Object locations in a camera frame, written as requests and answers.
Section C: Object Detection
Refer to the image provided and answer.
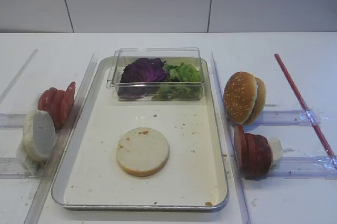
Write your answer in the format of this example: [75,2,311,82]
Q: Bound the white bun bottom slice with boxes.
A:
[116,127,170,177]

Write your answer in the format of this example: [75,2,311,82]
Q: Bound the green lettuce leaves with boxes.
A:
[152,63,202,101]

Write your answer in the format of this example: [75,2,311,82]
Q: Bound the clear plastic lettuce container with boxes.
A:
[106,47,206,101]

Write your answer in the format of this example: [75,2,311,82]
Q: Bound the front meat patty slice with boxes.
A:
[234,124,248,173]

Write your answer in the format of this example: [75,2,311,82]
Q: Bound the meat patty slice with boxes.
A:
[234,124,248,173]
[255,134,272,176]
[245,133,255,178]
[251,134,264,178]

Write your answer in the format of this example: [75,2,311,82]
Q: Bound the outermost tomato slice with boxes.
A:
[60,82,76,126]

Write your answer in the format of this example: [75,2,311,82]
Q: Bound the rear meat patty slice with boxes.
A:
[255,134,272,176]

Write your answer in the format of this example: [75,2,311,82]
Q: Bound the stacked tomato slices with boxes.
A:
[38,87,69,129]

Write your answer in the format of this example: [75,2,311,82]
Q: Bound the clear tomato track upper left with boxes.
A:
[0,113,26,130]

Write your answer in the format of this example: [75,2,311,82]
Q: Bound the purple cabbage leaf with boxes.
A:
[118,58,167,100]

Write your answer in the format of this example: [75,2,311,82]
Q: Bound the sesame bun top front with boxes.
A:
[223,71,257,124]

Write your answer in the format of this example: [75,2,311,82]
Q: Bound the bun top rear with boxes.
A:
[244,77,266,125]

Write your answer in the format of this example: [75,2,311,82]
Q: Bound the clear bun track upper right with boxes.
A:
[251,109,329,126]

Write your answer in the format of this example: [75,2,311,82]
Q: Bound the clear bun track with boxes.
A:
[0,158,40,179]
[251,109,329,126]

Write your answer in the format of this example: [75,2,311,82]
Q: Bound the cream metal serving tray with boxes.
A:
[51,57,229,211]

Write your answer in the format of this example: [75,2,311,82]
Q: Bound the clear far left strip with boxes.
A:
[0,49,39,103]

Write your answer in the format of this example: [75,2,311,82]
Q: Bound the clear patty track lower right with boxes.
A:
[267,156,336,179]

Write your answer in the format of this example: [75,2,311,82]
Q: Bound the red plastic strip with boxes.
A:
[274,53,336,169]

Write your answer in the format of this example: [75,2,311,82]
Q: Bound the clear bun track lower left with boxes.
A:
[0,158,40,179]

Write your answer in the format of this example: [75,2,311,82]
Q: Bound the clear rail right of tray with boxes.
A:
[211,52,251,223]

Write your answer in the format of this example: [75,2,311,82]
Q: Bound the clear rail of tray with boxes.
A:
[211,52,251,223]
[24,53,97,224]

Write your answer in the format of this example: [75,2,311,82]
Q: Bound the clear rail left of tray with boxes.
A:
[24,53,97,224]

